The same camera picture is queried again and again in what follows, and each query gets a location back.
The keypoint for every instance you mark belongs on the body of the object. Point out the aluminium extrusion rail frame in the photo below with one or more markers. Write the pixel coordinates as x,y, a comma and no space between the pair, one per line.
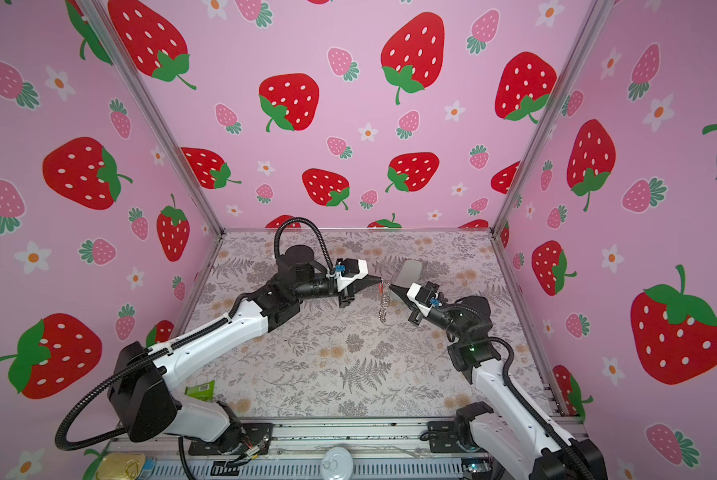
382,448

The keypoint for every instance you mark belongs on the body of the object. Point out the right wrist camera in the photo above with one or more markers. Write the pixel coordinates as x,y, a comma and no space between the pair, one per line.
425,296

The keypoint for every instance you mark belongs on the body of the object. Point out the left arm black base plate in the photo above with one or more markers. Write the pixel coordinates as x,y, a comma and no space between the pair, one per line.
236,441

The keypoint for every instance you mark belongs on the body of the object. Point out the green snack packet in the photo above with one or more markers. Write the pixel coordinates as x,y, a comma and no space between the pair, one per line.
203,392

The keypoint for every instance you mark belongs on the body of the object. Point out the pale green oblong case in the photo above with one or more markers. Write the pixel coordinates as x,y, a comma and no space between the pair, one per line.
409,273

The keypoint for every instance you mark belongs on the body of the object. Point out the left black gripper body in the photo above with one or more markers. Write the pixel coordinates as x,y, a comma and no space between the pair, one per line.
342,298

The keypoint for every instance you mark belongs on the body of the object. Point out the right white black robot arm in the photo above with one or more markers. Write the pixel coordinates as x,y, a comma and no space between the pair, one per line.
526,442

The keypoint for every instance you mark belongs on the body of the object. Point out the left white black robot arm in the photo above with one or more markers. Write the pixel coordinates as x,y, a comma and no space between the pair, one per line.
149,400

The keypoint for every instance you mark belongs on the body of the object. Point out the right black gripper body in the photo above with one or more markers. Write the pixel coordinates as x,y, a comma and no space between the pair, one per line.
418,318

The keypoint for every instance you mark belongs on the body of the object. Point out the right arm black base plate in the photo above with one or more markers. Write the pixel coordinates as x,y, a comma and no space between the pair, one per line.
449,436

